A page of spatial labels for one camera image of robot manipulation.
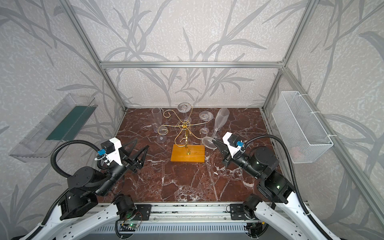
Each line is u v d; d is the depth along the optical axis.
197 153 0.94
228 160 0.49
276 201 0.43
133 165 0.49
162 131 1.06
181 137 1.04
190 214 0.75
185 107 0.75
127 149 0.56
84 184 0.39
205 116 0.72
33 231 0.44
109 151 0.44
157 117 0.85
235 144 0.45
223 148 0.52
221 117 0.70
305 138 0.61
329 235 0.39
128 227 0.72
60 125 0.69
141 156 0.52
